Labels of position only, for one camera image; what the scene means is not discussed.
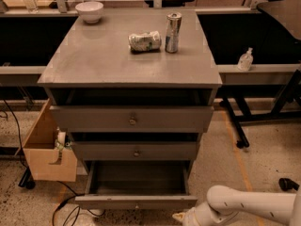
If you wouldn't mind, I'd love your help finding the dark round table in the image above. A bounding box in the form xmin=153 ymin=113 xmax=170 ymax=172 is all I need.
xmin=257 ymin=0 xmax=301 ymax=40

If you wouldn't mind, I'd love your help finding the white bowl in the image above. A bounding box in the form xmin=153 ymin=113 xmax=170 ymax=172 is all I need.
xmin=75 ymin=1 xmax=103 ymax=24

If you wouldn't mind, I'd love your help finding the grey middle drawer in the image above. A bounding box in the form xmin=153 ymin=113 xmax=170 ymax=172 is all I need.
xmin=71 ymin=142 xmax=198 ymax=161

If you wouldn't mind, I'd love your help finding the black table leg frame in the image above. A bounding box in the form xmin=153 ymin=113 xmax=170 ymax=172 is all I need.
xmin=219 ymin=70 xmax=301 ymax=149

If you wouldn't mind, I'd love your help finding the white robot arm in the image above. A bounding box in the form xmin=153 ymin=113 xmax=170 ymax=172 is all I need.
xmin=172 ymin=186 xmax=301 ymax=226

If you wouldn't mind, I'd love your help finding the grey drawer cabinet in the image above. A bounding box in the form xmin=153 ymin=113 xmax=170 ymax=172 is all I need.
xmin=37 ymin=7 xmax=223 ymax=174

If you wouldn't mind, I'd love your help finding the black cable on floor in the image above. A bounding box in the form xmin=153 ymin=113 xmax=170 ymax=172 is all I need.
xmin=0 ymin=98 xmax=105 ymax=226

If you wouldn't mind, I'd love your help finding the grey drawer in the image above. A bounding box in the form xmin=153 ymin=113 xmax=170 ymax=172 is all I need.
xmin=71 ymin=142 xmax=198 ymax=161
xmin=75 ymin=161 xmax=197 ymax=210
xmin=50 ymin=105 xmax=214 ymax=133

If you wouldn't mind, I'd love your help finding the white tape roll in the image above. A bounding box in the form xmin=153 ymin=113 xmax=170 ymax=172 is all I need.
xmin=57 ymin=132 xmax=66 ymax=145

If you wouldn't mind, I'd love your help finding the black object on floor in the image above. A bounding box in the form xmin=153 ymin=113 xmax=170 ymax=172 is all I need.
xmin=278 ymin=178 xmax=299 ymax=191

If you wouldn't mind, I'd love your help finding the tall silver can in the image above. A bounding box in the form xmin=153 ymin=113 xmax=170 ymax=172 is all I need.
xmin=165 ymin=12 xmax=182 ymax=53

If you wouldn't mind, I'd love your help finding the black caster foot left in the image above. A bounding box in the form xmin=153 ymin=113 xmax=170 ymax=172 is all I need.
xmin=18 ymin=168 xmax=36 ymax=189

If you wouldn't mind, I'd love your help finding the grey top drawer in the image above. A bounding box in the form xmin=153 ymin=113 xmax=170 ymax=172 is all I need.
xmin=50 ymin=105 xmax=214 ymax=133

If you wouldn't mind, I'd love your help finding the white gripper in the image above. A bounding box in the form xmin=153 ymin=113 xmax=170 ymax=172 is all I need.
xmin=172 ymin=202 xmax=237 ymax=226

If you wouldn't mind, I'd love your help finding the wooden box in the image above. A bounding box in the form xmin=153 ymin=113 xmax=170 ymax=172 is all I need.
xmin=22 ymin=100 xmax=77 ymax=182

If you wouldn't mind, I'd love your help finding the crushed green white can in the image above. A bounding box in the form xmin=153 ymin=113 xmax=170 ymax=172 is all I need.
xmin=128 ymin=31 xmax=162 ymax=52

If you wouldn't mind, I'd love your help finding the hand sanitizer bottle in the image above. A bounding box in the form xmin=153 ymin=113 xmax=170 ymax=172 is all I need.
xmin=237 ymin=47 xmax=253 ymax=72

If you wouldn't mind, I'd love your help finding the grey bottom drawer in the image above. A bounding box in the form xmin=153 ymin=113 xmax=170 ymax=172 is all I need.
xmin=75 ymin=161 xmax=197 ymax=210

